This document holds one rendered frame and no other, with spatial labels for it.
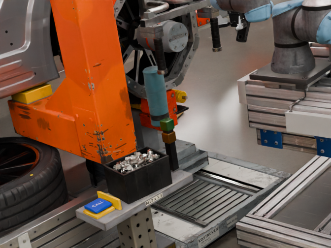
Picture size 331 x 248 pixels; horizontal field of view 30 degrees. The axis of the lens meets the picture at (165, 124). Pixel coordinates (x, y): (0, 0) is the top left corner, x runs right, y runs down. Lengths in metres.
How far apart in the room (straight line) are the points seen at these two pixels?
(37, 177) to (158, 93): 0.65
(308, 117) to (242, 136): 1.76
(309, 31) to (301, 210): 0.79
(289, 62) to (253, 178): 1.05
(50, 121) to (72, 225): 0.44
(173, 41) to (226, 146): 1.12
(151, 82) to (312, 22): 0.89
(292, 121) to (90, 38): 0.75
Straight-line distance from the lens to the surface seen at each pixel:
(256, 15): 1.83
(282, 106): 2.20
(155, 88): 2.66
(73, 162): 3.76
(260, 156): 3.46
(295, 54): 2.13
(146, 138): 3.05
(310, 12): 2.01
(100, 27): 2.22
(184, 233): 2.68
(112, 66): 2.27
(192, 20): 2.95
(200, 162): 3.16
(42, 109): 2.60
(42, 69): 2.72
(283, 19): 2.10
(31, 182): 2.40
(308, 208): 2.52
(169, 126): 2.28
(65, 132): 2.49
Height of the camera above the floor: 1.47
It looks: 21 degrees down
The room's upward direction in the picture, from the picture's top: 9 degrees counter-clockwise
